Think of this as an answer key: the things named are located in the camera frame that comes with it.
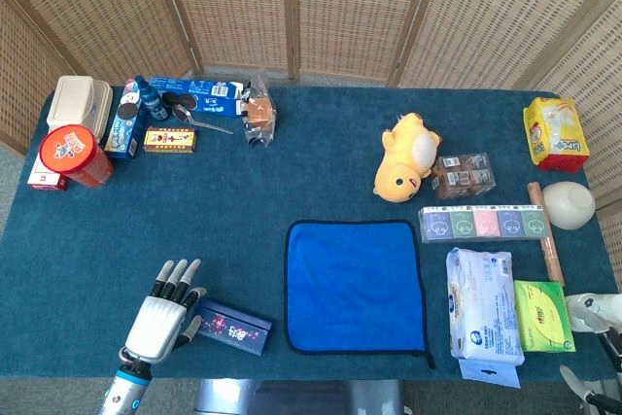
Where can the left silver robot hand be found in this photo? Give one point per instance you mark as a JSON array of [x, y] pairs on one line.
[[155, 327]]

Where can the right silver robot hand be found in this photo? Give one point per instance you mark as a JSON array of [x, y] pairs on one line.
[[573, 378]]

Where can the blue glasses case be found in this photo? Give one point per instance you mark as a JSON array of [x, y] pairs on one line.
[[233, 327]]

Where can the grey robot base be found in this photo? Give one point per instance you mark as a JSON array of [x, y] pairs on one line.
[[291, 398]]

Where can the green tissue pack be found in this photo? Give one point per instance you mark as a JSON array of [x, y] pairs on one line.
[[539, 318]]

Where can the white cup with blue flower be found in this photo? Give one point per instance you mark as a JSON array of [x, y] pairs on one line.
[[580, 305]]

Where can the teal table cover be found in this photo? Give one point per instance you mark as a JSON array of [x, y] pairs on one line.
[[170, 230]]

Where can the white wet wipes pack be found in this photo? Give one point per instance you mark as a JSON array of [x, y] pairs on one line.
[[481, 303]]

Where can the wooden rolling pin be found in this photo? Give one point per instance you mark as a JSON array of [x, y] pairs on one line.
[[554, 259]]

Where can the cream bowl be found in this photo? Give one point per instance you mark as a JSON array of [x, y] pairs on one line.
[[568, 206]]

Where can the multi-colour tissue packet row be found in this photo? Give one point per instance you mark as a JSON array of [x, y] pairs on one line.
[[486, 223]]

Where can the red and white small box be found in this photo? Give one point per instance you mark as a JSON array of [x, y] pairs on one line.
[[44, 181]]

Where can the yellow and red small box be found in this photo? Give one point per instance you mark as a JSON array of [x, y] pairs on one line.
[[170, 140]]

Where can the blue cookie box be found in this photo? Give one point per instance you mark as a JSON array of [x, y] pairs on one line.
[[124, 135]]

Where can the orange-red round can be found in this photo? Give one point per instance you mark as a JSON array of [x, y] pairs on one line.
[[68, 148]]

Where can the blue cloth with black edge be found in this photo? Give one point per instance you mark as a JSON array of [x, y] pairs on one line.
[[355, 284]]

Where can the metal spoon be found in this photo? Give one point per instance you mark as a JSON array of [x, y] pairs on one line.
[[182, 113]]

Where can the blue spray bottle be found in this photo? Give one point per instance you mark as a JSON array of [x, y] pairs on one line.
[[153, 104]]

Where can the clear box of brown pastries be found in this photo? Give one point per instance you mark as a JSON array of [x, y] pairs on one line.
[[464, 177]]

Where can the long blue cookie package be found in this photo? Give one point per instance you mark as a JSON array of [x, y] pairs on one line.
[[214, 99]]

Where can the clear bag of bread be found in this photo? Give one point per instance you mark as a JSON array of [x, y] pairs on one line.
[[260, 111]]

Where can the beige plastic lunch box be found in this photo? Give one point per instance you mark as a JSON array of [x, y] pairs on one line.
[[73, 99]]

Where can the yellow plush toy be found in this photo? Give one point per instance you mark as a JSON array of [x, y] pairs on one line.
[[405, 162]]

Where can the woven wooden folding screen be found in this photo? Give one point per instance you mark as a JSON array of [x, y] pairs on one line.
[[340, 7]]

